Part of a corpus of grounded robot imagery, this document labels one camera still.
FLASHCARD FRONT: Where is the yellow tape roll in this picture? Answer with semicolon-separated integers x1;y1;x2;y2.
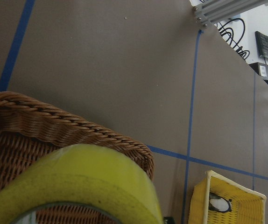
0;144;163;224

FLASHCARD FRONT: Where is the panda figurine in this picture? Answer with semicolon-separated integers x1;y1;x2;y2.
208;192;232;213

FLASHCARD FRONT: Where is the aluminium frame post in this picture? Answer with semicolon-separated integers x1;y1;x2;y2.
192;0;268;28

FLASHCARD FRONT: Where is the brown wicker basket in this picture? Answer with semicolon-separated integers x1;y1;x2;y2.
0;91;154;224

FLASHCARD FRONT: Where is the yellow woven basket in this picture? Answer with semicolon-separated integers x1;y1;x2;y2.
188;170;267;224

